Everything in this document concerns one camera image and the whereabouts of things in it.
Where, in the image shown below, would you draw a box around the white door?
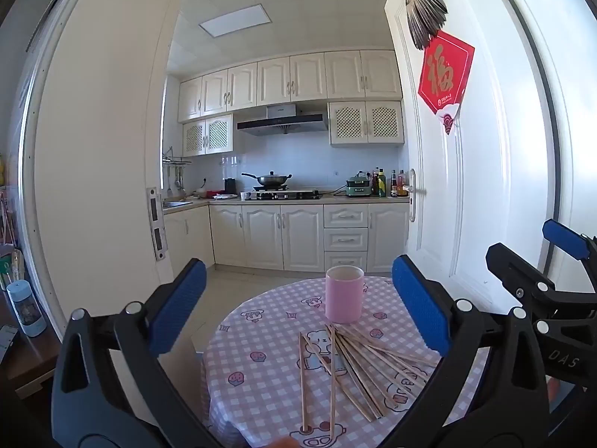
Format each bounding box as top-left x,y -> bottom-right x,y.
383,0 -> 567,332

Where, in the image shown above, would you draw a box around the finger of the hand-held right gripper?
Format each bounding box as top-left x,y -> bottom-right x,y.
541,218 -> 597,262
485,243 -> 597,334

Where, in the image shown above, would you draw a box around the cream upper wall cabinets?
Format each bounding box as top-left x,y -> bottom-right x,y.
178,50 -> 403,123

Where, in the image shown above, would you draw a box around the row of sauce bottles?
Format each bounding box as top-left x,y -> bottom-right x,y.
371,167 -> 409,197

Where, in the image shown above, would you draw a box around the metal wall utensil rack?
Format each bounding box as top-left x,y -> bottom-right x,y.
162,146 -> 193,197

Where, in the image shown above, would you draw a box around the green electric cooker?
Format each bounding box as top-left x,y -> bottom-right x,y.
345,174 -> 372,197

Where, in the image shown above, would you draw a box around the bunch of wooden chopsticks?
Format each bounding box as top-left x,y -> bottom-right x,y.
298,322 -> 441,432

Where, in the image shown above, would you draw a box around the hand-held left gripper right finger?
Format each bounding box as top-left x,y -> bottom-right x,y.
373,254 -> 551,448

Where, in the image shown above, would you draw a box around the cream base cabinets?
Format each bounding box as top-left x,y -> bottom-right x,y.
163,198 -> 411,274

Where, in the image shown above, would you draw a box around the light blue bottle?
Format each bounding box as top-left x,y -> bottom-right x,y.
6,280 -> 47,337

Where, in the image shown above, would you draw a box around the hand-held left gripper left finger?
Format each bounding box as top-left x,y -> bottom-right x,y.
50,258 -> 220,448

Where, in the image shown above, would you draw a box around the pink cup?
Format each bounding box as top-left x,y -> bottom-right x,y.
325,265 -> 365,324

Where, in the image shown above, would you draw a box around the gas stove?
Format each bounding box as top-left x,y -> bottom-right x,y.
245,187 -> 322,200

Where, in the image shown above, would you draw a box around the metal door handle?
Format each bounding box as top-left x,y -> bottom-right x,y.
408,168 -> 427,222

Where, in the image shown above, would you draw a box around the metal wok with lid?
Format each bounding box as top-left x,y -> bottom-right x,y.
241,171 -> 293,188

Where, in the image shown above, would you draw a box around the ceiling light panel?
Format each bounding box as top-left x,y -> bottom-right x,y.
199,4 -> 268,37

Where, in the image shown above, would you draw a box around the range hood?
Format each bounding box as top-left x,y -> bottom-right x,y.
236,104 -> 329,137

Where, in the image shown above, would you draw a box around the narrow lattice door cabinet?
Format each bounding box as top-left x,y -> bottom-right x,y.
182,113 -> 234,158

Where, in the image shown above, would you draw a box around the wooden side table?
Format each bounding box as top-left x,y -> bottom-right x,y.
0,299 -> 63,399

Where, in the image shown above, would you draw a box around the wide lattice door cabinet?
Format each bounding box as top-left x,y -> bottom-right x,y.
328,101 -> 404,145

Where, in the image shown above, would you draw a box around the red paper door decoration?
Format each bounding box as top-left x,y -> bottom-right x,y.
417,30 -> 475,136

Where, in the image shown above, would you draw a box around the pink checkered tablecloth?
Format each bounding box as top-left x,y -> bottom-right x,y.
201,275 -> 490,448

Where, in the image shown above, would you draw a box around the feather fan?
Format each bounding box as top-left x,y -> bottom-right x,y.
400,0 -> 448,51

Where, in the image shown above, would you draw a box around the metal door strike plate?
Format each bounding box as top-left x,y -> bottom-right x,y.
147,187 -> 163,223
152,226 -> 169,261

